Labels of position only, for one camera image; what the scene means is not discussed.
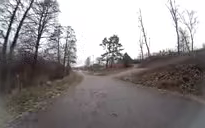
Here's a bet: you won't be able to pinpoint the group of pine trees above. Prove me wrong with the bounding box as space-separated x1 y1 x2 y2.
99 34 125 68

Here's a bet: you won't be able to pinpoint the dark building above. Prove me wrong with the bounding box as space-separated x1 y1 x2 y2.
121 52 134 67

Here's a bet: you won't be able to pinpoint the row of bare trees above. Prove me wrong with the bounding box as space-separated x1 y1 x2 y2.
0 0 78 76

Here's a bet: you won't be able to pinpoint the leaf-covered grass bank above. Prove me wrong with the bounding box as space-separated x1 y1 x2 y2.
118 48 205 101

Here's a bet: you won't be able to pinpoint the grass patch between paths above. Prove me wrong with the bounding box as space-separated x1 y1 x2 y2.
84 65 131 77

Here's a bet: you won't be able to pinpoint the bare trees on bank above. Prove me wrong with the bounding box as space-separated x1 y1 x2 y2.
136 0 205 58

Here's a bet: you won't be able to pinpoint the grey asphalt path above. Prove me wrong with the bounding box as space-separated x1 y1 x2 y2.
9 65 205 128

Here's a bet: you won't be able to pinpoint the leaf-strewn grass verge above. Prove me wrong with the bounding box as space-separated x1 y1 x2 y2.
0 70 85 128

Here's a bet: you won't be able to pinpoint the brown hedge of bushes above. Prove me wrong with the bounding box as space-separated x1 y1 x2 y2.
0 56 71 98

